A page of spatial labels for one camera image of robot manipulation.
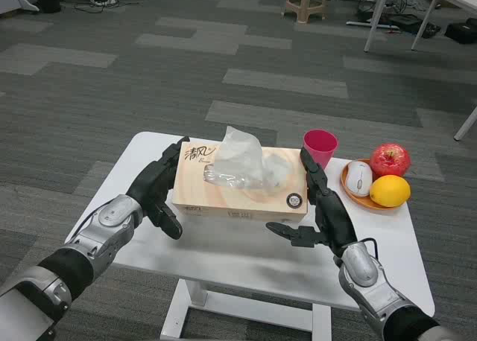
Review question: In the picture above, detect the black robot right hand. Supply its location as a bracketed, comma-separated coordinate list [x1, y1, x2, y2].
[265, 147, 359, 257]

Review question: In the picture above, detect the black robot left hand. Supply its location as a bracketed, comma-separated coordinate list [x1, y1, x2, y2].
[125, 136, 191, 240]

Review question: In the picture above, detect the wood-print tissue box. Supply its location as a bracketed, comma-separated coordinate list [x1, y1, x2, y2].
[171, 125, 309, 225]

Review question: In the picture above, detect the black box under desk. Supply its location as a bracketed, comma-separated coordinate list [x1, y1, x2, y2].
[390, 13, 442, 39]

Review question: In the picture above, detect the orange round plate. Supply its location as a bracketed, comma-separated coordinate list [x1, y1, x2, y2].
[340, 158, 411, 211]

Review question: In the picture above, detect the white computer mouse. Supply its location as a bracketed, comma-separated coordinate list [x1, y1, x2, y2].
[345, 160, 374, 198]

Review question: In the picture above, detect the yellow lemon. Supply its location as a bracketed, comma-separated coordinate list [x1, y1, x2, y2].
[369, 174, 412, 208]

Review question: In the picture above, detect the pink plastic cup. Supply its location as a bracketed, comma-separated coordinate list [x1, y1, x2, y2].
[302, 129, 340, 171]

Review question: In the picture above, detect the red apple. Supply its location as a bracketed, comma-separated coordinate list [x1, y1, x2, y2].
[369, 143, 412, 179]

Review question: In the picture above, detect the white slanted desk leg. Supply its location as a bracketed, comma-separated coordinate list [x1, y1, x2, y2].
[452, 105, 477, 142]

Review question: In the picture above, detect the beige plastic stool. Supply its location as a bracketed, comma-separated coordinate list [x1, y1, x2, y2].
[284, 0, 329, 25]

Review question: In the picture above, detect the black bag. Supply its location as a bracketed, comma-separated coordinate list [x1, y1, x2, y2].
[444, 19, 477, 45]

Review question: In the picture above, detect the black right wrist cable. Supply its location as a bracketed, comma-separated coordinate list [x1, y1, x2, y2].
[356, 237, 385, 272]

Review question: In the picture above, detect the white table leg frame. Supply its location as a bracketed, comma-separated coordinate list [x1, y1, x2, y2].
[159, 278, 332, 341]

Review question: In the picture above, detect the black floor cable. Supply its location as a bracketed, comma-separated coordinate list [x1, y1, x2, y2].
[73, 0, 145, 15]

